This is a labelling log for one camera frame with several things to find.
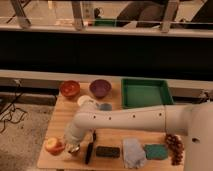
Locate black floor cables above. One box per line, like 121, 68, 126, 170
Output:
0, 84, 28, 134

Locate white round lid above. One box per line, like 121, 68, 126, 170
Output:
77, 95, 91, 106

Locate person in background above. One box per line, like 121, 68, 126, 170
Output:
116, 0, 167, 27

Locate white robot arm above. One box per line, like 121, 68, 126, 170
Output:
64, 100, 213, 171

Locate purple bowl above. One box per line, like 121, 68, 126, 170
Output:
89, 79, 112, 98

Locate grey blue cloth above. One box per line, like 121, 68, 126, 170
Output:
123, 138, 147, 169

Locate bunch of red grapes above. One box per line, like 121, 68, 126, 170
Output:
165, 134, 184, 165

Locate metal cup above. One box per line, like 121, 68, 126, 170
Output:
68, 146, 80, 156

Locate orange bowl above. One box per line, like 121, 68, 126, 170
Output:
59, 80, 80, 98

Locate green plastic tray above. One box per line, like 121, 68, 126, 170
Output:
121, 79, 174, 109

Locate black sponge block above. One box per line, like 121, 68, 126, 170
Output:
96, 146, 120, 158

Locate red yellow apple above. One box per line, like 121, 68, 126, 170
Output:
45, 137, 64, 155

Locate black handled knife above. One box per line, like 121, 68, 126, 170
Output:
85, 131, 96, 164

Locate green sponge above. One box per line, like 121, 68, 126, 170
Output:
144, 144, 168, 160

